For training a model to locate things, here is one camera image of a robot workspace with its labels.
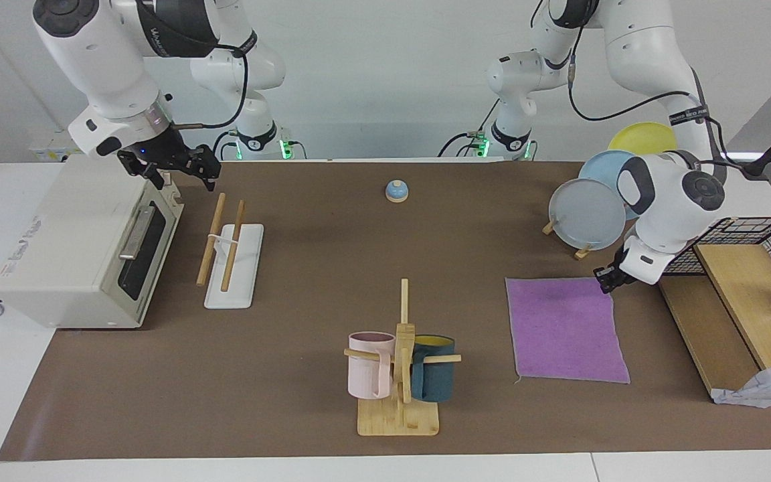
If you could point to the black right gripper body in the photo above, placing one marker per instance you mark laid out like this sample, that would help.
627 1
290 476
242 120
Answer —
158 152

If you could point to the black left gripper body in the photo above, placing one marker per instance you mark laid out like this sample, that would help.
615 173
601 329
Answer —
616 264

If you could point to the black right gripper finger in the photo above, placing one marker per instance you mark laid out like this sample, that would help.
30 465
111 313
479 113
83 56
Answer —
156 181
211 177

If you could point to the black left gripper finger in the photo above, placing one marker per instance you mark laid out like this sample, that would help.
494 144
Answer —
604 285
614 281

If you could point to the purple grey-backed towel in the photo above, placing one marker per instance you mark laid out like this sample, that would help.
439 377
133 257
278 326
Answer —
566 331

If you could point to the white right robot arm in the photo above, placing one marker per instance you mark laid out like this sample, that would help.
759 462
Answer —
104 60

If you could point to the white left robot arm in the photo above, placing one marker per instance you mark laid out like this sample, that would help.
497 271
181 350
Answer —
653 47

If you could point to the wooden plate rack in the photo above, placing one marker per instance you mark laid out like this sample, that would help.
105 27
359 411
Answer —
583 254

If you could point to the white towel rack wooden bars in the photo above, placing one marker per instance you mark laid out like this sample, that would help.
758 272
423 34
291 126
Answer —
235 274

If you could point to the grey plate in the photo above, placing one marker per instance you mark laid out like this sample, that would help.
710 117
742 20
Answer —
586 214

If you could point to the light blue plate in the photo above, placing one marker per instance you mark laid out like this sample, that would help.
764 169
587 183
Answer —
600 171

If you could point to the beige toaster oven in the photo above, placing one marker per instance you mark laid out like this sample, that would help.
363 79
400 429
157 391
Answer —
64 241

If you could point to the yellow plate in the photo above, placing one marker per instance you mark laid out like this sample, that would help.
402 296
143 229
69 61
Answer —
640 137

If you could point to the wooden shelf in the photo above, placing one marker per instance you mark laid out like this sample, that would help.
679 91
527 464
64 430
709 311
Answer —
747 294

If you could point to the small blue service bell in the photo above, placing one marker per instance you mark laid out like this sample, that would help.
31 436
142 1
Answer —
396 192

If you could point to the marble pattern sheet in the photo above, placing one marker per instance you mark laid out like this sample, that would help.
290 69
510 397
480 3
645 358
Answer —
767 388

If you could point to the dark teal mug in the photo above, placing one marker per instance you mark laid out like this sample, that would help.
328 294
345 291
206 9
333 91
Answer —
434 378

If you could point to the brown table mat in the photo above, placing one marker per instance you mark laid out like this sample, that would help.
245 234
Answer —
292 375

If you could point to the wooden mug tree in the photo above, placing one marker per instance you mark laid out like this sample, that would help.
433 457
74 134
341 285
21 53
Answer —
399 418

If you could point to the pink mug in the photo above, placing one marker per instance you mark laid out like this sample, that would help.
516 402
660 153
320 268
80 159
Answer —
362 375

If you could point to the white wall socket box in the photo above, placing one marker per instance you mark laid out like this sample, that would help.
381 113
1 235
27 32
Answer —
51 148

